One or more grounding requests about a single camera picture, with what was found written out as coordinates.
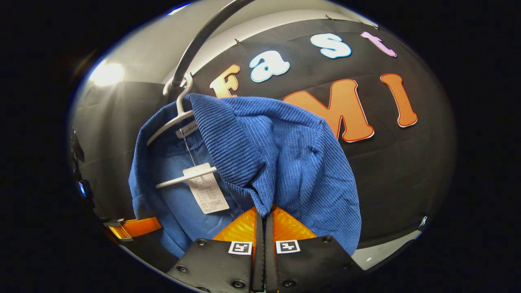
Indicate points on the light blue clip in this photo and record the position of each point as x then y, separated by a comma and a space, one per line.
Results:
423, 221

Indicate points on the white clothes hanger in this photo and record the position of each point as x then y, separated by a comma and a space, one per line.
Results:
179, 108

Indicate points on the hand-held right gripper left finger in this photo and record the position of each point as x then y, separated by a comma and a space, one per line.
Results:
220, 264

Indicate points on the black clothes rail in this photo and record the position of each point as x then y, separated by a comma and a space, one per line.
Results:
195, 44

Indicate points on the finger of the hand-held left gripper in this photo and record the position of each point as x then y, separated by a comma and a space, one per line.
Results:
138, 227

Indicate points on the black backdrop cloth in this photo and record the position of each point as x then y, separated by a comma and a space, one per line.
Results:
399, 171

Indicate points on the ceiling light strip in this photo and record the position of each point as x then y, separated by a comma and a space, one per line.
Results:
106, 74

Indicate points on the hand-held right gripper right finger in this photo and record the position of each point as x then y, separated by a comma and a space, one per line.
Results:
309, 264

